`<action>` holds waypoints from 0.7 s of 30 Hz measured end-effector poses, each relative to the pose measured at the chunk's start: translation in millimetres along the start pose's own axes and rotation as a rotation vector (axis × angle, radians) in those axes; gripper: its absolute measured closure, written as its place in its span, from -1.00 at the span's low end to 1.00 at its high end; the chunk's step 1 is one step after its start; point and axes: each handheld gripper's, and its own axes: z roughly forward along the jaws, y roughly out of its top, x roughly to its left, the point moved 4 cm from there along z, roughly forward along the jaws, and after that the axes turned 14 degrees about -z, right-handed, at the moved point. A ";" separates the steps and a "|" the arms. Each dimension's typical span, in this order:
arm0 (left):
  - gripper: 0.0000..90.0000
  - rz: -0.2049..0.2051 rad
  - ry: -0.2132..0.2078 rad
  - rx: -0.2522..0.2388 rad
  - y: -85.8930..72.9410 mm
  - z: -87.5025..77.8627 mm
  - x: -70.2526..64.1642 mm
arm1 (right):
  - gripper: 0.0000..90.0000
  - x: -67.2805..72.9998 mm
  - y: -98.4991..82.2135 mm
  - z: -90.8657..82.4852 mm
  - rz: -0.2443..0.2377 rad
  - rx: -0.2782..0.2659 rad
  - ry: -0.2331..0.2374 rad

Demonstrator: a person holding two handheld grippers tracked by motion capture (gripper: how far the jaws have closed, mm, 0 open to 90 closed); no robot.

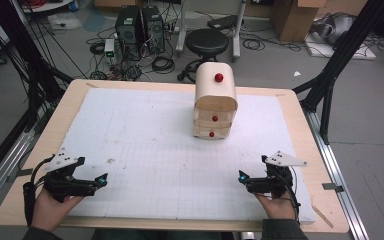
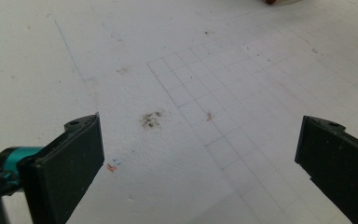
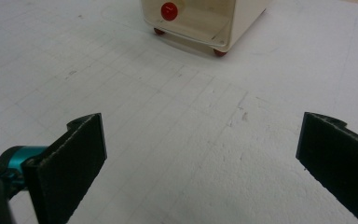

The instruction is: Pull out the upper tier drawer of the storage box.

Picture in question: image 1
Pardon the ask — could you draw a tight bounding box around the grey bag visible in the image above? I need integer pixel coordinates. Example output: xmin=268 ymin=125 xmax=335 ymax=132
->
xmin=309 ymin=12 xmax=358 ymax=46

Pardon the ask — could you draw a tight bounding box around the white flat board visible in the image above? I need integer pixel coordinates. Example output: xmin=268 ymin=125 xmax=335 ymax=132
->
xmin=304 ymin=32 xmax=378 ymax=61

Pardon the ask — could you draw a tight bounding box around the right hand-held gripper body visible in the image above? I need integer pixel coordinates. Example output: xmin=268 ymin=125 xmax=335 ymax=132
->
xmin=245 ymin=150 xmax=308 ymax=200

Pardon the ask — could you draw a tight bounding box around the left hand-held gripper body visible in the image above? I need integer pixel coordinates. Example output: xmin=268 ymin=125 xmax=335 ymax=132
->
xmin=43 ymin=149 xmax=98 ymax=203

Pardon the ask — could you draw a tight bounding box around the aluminium rail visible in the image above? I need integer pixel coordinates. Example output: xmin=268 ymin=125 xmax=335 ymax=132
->
xmin=0 ymin=128 xmax=36 ymax=219
xmin=302 ymin=109 xmax=370 ymax=240

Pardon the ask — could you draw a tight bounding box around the large cardboard box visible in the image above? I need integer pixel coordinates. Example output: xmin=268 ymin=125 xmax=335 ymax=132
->
xmin=269 ymin=0 xmax=328 ymax=43

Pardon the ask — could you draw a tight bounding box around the person's right hand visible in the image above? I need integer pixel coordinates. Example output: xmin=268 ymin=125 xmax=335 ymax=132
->
xmin=254 ymin=191 xmax=298 ymax=222

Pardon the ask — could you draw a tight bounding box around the black computer tower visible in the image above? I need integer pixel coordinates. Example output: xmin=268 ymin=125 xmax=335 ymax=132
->
xmin=141 ymin=5 xmax=166 ymax=55
xmin=114 ymin=5 xmax=142 ymax=57

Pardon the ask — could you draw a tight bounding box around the small grey power supply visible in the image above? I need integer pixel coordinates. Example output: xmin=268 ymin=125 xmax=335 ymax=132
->
xmin=103 ymin=38 xmax=117 ymax=65

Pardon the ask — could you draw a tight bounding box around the black power strip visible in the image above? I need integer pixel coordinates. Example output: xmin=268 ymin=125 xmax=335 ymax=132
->
xmin=206 ymin=14 xmax=245 ymax=31

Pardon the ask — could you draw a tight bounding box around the person's left hand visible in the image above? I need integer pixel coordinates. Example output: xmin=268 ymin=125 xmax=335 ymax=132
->
xmin=31 ymin=188 xmax=85 ymax=233

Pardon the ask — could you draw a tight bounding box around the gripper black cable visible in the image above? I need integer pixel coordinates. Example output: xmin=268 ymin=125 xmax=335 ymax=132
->
xmin=21 ymin=154 xmax=56 ymax=228
xmin=278 ymin=165 xmax=302 ymax=224

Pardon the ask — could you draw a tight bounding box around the white grid mat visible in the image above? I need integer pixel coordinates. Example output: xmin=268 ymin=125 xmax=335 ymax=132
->
xmin=67 ymin=87 xmax=318 ymax=224

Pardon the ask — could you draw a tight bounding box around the wooden drawer with red knob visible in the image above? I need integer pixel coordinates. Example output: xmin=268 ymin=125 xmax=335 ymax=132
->
xmin=194 ymin=109 xmax=237 ymax=125
xmin=193 ymin=123 xmax=232 ymax=140

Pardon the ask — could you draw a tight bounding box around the black round stool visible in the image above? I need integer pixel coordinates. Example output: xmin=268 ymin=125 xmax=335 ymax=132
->
xmin=177 ymin=28 xmax=230 ymax=84

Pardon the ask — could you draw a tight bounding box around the black frame stand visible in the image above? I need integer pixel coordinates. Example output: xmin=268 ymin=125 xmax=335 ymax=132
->
xmin=291 ymin=0 xmax=384 ymax=146
xmin=0 ymin=0 xmax=75 ymax=189

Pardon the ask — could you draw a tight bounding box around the small wooden drawer cabinet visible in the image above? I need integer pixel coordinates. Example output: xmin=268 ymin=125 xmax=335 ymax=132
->
xmin=192 ymin=61 xmax=239 ymax=140

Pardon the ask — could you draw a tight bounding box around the coiled black cable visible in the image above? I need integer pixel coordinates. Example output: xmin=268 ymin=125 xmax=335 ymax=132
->
xmin=151 ymin=55 xmax=176 ymax=75
xmin=241 ymin=37 xmax=266 ymax=52

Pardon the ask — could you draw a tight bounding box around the white table leg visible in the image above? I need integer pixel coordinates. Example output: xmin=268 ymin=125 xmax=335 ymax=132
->
xmin=175 ymin=0 xmax=189 ymax=57
xmin=231 ymin=0 xmax=248 ymax=62

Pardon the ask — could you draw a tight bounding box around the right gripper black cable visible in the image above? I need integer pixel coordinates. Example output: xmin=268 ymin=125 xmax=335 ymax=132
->
xmin=278 ymin=165 xmax=302 ymax=224

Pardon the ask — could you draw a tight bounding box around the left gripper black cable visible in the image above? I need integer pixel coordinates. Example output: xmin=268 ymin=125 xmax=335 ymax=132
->
xmin=21 ymin=154 xmax=56 ymax=228

